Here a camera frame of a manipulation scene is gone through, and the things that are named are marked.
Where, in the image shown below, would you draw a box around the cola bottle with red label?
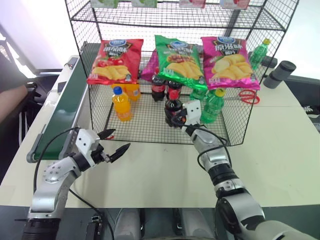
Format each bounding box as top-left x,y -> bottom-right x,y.
151,72 -> 167,102
166,79 -> 184,101

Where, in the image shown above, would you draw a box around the grey conveyor control box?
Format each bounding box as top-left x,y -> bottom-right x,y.
64,56 -> 81,70

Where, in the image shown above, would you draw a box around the green conveyor belt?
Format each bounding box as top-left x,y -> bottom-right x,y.
26,56 -> 91,164

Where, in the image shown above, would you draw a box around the red handled scissors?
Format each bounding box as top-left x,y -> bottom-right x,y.
224,89 -> 261,105

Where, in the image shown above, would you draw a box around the black box with connector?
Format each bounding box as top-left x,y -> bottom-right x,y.
85,214 -> 105,240

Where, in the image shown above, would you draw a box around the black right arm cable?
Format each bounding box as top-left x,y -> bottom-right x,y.
196,124 -> 232,171

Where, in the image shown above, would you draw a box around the green white snack pack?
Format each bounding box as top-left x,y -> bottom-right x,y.
131,0 -> 159,8
90,0 -> 119,9

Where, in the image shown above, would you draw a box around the black mat with white print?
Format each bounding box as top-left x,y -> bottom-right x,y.
284,74 -> 320,134

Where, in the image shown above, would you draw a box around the pink potato chips bag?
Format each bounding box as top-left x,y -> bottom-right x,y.
200,36 -> 262,91

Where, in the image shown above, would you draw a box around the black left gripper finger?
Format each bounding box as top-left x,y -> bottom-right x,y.
109,142 -> 132,163
96,128 -> 117,141

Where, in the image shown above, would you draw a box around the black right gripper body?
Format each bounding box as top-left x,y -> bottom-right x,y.
174,105 -> 189,126

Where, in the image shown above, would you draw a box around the cola bottle with red cap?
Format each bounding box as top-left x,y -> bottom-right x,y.
164,90 -> 185,128

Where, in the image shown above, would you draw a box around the black cylinder roller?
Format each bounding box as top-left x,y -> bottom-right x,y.
263,60 -> 298,89

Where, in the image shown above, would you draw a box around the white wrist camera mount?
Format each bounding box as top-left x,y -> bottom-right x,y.
74,128 -> 101,167
184,99 -> 202,126

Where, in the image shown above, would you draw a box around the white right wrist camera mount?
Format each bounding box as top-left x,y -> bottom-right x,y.
184,99 -> 202,126

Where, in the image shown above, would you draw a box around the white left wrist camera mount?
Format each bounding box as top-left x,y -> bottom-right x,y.
74,128 -> 101,167

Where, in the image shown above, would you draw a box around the magenta snack bag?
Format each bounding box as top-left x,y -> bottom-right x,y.
140,51 -> 161,82

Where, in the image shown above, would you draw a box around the red white snack pack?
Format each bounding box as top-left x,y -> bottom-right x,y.
219,0 -> 251,11
178,0 -> 207,9

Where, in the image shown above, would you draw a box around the black wire mesh rack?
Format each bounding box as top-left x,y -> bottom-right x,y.
64,0 -> 300,147

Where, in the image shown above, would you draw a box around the green soda bottle yellow cap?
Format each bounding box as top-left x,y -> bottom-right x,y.
248,38 -> 272,71
199,88 -> 227,125

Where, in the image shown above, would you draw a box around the red potato chips bag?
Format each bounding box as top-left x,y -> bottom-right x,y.
86,38 -> 145,86

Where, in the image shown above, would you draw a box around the green potato chips bag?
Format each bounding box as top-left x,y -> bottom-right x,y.
153,34 -> 209,92

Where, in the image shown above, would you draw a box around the orange soda bottle blue cap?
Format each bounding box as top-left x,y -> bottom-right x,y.
111,86 -> 133,123

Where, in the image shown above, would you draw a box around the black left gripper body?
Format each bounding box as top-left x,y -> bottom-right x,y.
90,139 -> 113,166

